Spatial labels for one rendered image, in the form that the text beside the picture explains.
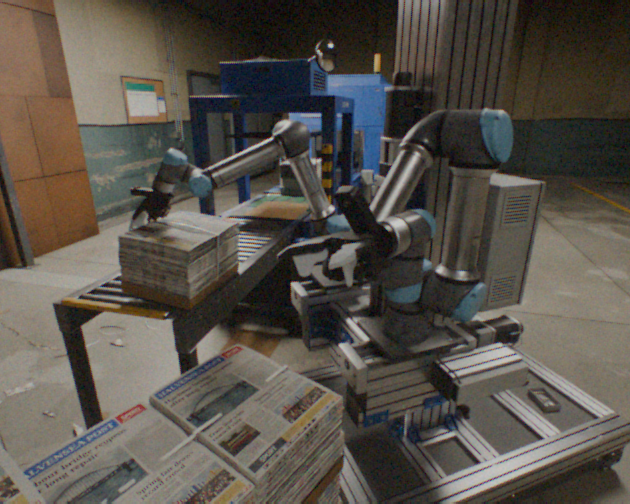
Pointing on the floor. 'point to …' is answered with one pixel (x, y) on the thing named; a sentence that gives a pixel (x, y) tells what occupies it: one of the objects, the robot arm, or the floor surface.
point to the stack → (206, 442)
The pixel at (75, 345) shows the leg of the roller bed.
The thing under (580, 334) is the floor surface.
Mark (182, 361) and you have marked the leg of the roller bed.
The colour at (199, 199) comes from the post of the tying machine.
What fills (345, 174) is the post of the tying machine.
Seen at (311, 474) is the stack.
